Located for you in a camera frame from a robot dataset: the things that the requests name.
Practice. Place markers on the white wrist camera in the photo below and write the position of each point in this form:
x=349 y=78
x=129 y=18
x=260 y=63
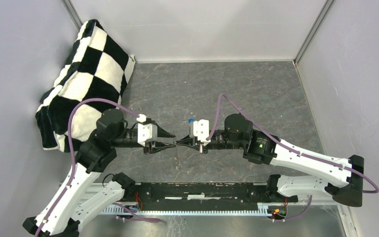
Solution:
x=147 y=130
x=199 y=129

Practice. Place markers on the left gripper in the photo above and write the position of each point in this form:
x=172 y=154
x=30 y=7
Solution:
x=156 y=146

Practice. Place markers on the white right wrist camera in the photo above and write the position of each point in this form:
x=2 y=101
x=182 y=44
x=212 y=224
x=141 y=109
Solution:
x=199 y=129

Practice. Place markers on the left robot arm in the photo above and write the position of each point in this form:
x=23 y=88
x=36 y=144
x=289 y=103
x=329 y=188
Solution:
x=64 y=216

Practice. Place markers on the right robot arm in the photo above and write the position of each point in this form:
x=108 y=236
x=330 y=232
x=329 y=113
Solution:
x=324 y=175

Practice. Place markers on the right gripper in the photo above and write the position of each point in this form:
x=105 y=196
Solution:
x=200 y=146

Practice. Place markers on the black white checkered blanket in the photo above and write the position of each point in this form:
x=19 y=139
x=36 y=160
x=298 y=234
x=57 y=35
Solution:
x=97 y=67

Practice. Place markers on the white slotted cable duct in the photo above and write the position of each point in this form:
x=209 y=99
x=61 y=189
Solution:
x=260 y=210

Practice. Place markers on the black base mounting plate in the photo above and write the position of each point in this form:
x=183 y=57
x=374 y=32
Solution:
x=202 y=196

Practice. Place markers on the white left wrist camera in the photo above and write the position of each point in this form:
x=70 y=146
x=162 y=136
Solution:
x=147 y=130

